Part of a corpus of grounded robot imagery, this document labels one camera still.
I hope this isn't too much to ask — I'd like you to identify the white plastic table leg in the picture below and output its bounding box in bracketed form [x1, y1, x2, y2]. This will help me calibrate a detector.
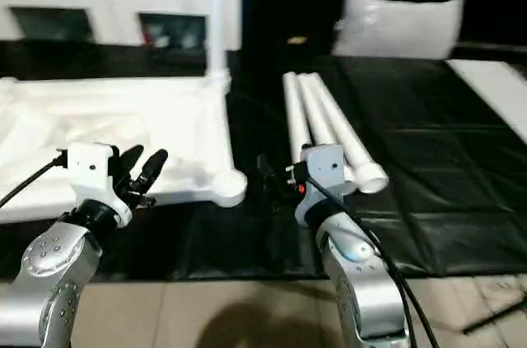
[311, 74, 389, 195]
[205, 0, 232, 92]
[296, 74, 357, 194]
[282, 72, 313, 169]

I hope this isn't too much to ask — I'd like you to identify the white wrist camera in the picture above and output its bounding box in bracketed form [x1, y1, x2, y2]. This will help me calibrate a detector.
[64, 142, 133, 228]
[298, 144, 346, 201]

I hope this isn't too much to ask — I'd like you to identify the white flat sheet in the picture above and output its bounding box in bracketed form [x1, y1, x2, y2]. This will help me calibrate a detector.
[447, 58, 527, 145]

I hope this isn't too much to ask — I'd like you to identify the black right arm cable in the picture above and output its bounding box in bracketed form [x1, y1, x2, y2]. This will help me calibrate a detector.
[305, 174, 442, 348]

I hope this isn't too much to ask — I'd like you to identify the white plastic table top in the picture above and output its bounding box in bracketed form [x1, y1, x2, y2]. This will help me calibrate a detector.
[0, 75, 248, 223]

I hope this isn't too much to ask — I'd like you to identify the black stand leg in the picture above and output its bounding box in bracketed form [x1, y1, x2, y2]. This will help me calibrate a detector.
[463, 297, 527, 335]

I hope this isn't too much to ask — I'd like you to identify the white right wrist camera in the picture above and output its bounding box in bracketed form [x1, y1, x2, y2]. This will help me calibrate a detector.
[298, 144, 346, 201]

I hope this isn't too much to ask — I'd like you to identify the black work mat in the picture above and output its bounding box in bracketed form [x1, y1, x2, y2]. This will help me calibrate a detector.
[0, 39, 527, 283]

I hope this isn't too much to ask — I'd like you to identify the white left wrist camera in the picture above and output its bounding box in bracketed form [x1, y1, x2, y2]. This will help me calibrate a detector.
[64, 142, 133, 228]

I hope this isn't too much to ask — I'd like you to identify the grey cushion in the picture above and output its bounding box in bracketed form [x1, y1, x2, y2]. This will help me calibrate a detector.
[332, 0, 465, 60]

